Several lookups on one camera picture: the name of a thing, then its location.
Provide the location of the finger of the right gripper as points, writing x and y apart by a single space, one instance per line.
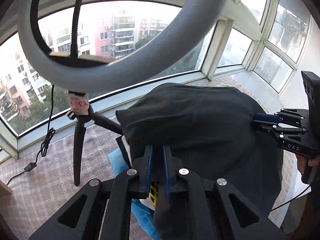
266 127
268 118

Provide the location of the white ring light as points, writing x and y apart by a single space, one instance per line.
136 43

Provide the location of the light blue garment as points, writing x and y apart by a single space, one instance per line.
141 212

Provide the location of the black garment with yellow stripes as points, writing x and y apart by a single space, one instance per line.
151 201

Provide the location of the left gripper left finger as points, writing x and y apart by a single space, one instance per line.
101 209

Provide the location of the person right hand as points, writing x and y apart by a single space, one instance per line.
302 163

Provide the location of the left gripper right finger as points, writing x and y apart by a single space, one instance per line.
216 209

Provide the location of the dark grey trousers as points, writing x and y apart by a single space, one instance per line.
218 178

